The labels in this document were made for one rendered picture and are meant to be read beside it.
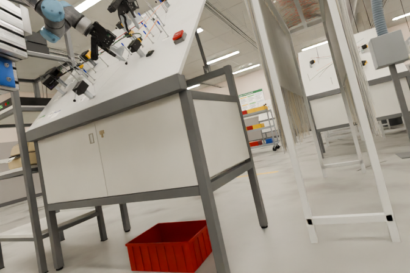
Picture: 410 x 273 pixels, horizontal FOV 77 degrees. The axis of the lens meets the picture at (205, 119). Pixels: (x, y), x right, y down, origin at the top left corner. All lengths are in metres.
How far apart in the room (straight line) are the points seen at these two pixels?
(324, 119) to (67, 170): 3.12
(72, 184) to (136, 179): 0.49
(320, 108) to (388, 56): 1.09
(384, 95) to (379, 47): 0.86
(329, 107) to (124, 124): 2.99
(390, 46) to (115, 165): 2.74
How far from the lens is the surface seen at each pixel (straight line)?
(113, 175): 1.40
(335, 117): 3.80
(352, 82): 1.29
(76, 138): 1.59
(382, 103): 3.84
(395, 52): 3.17
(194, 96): 1.12
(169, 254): 1.39
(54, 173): 1.80
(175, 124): 1.11
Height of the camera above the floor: 0.58
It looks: 5 degrees up
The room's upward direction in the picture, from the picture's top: 12 degrees counter-clockwise
